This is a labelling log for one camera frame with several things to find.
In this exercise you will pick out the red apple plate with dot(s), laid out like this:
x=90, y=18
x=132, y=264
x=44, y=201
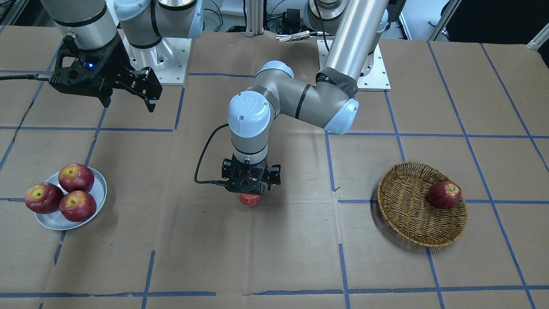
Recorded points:
x=43, y=198
x=76, y=177
x=78, y=206

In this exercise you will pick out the red yellow striped apple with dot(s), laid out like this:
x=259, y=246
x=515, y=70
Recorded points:
x=249, y=200

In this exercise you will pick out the red apple plate front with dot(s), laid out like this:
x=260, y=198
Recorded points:
x=78, y=206

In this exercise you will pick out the dark red basket apple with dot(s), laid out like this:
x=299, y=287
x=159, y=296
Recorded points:
x=444, y=195

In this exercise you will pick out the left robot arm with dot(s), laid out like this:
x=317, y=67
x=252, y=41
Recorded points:
x=329, y=104

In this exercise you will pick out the aluminium frame post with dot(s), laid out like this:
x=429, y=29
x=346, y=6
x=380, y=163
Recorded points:
x=254, y=14

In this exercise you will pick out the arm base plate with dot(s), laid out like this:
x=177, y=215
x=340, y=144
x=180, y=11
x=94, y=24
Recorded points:
x=168, y=59
x=373, y=75

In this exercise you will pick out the woven wicker basket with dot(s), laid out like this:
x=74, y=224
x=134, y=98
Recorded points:
x=402, y=197

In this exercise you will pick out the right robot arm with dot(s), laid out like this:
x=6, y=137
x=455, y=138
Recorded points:
x=144, y=23

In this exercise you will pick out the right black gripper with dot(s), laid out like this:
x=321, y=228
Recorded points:
x=112, y=61

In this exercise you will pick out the black power adapter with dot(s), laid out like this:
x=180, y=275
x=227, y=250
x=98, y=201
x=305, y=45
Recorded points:
x=292, y=19

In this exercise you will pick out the red apple plate top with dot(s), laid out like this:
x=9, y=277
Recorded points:
x=76, y=177

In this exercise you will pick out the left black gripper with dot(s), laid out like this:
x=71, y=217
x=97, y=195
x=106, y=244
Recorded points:
x=273, y=174

